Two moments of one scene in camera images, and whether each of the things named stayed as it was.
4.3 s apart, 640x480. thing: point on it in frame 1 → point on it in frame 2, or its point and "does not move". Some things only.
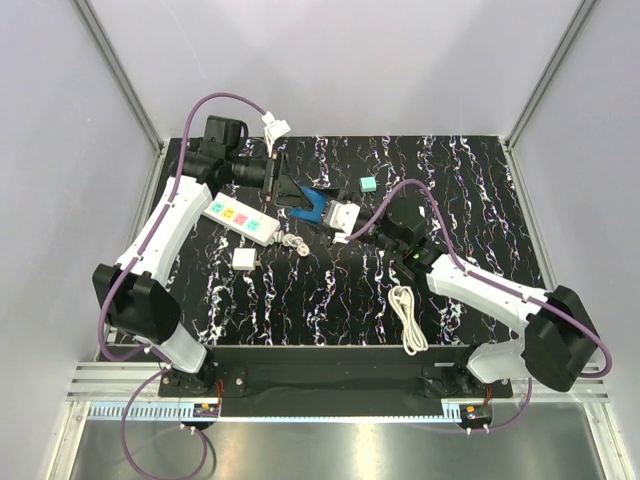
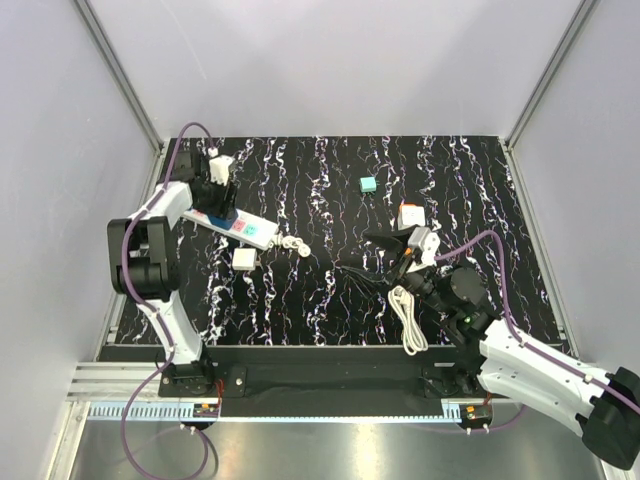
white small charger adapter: (244, 259) does not move
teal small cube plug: (368, 184) does not move
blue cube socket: (318, 201) → (225, 223)
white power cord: (414, 338) does not move
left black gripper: (289, 189) → (222, 208)
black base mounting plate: (327, 382) does not move
